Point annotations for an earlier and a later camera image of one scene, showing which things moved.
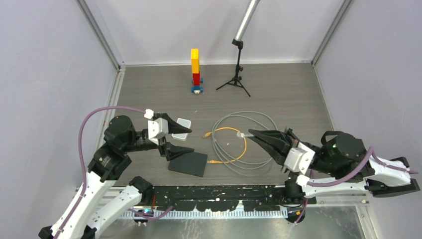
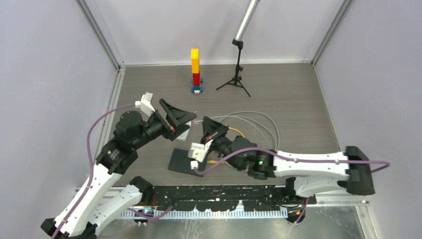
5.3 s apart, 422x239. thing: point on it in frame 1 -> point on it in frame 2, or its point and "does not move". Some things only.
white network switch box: [182, 136] does not move
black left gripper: [173, 152] -> [176, 117]
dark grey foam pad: [193, 163] does not move
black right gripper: [286, 139] -> [212, 127]
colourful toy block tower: [196, 88] does not move
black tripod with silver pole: [238, 41] does not move
